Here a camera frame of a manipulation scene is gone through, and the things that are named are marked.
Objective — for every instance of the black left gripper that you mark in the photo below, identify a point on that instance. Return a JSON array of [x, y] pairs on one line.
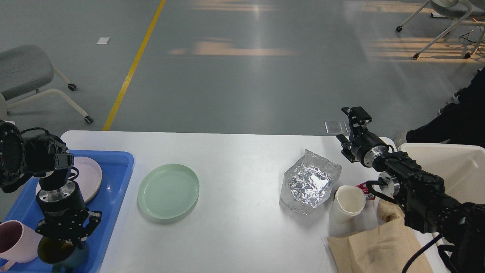
[[64, 220]]

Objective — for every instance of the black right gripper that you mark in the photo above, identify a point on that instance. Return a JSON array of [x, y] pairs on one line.
[[364, 146]]

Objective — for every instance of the dark green mug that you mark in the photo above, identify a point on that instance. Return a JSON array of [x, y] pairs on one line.
[[63, 255]]

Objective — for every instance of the light green plate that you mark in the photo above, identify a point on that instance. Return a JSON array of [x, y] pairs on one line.
[[168, 192]]

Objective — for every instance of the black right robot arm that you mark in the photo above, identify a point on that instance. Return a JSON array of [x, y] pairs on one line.
[[420, 195]]

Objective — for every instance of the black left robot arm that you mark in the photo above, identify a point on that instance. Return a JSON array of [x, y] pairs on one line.
[[46, 157]]

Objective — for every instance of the metal floor socket plates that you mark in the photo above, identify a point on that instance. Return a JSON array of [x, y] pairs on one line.
[[336, 127]]

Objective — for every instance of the pink plate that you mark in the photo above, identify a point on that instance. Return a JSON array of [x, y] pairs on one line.
[[86, 173]]

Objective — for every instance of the pink mug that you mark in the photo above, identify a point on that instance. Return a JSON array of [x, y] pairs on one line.
[[18, 243]]

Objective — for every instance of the crumpled foil bag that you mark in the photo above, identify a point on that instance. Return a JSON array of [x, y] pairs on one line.
[[309, 182]]

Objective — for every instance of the small red wrapper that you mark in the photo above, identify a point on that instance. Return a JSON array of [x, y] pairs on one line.
[[368, 194]]

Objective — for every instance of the white paper cup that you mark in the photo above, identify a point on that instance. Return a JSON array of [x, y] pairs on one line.
[[349, 201]]

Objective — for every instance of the blue plastic tray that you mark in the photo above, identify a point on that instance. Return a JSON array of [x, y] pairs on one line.
[[116, 173]]

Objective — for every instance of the crumpled brown paper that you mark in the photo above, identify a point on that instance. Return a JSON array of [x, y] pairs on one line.
[[388, 211]]

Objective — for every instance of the seated person black sneakers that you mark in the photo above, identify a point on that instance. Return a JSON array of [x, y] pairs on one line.
[[460, 122]]

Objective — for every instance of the white plastic bin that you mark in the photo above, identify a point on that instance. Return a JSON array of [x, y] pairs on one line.
[[461, 166]]

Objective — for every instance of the brown paper bag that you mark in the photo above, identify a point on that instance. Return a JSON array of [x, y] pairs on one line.
[[384, 249]]

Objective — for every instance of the grey office chair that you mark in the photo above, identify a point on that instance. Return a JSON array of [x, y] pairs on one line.
[[23, 71]]

